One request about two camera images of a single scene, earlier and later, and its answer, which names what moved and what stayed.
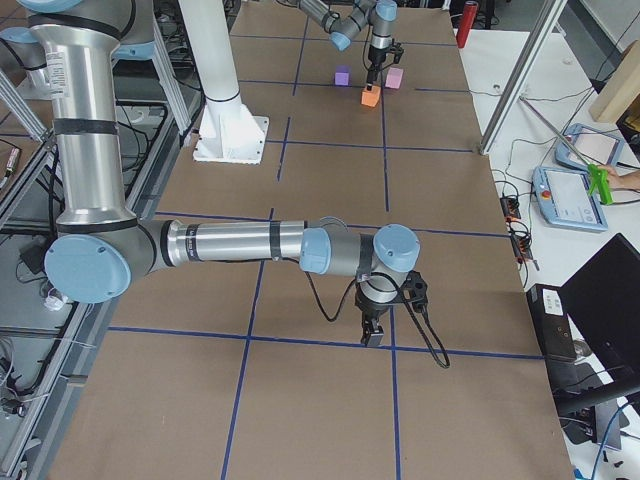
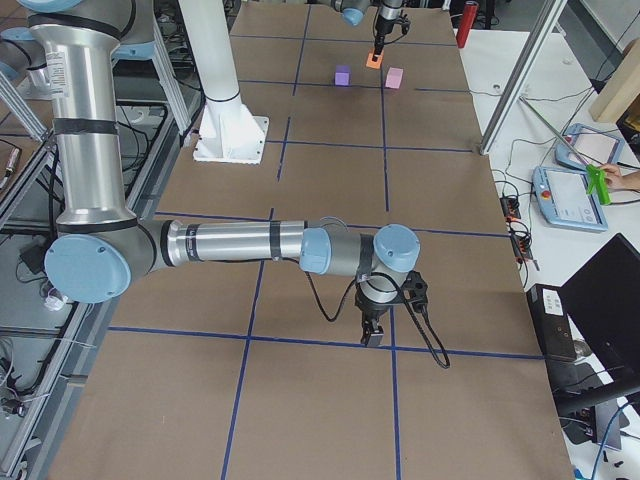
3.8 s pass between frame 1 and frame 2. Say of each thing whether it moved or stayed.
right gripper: stayed
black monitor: stayed
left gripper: moved
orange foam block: moved
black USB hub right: stayed
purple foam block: stayed
